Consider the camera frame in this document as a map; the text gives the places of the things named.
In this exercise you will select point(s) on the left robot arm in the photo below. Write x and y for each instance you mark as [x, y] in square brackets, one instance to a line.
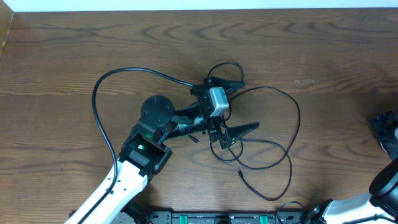
[144, 154]

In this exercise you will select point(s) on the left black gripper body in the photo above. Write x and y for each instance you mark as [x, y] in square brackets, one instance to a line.
[216, 133]

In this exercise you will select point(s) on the clear tape residue strip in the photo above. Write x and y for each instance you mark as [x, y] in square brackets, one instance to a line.
[306, 81]

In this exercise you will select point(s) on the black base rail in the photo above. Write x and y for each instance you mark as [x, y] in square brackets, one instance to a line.
[135, 214]

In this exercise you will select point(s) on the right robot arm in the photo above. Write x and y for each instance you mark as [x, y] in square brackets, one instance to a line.
[379, 203]

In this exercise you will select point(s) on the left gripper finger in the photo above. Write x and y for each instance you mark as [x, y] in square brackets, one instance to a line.
[233, 134]
[229, 86]

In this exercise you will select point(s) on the cardboard side panel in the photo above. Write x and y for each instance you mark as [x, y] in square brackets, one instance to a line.
[6, 18]

